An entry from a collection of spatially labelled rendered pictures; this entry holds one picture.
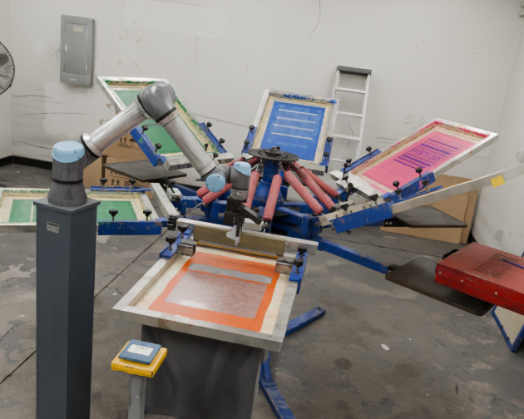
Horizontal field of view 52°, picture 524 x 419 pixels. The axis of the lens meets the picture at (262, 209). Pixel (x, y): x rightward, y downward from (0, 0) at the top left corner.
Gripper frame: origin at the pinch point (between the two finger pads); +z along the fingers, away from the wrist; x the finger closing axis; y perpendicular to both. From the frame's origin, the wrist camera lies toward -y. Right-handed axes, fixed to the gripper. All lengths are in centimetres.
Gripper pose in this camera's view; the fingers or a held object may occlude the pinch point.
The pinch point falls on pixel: (239, 242)
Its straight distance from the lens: 237.8
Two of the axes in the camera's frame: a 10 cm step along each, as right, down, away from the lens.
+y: -9.8, -1.6, 1.3
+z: -1.2, 9.5, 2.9
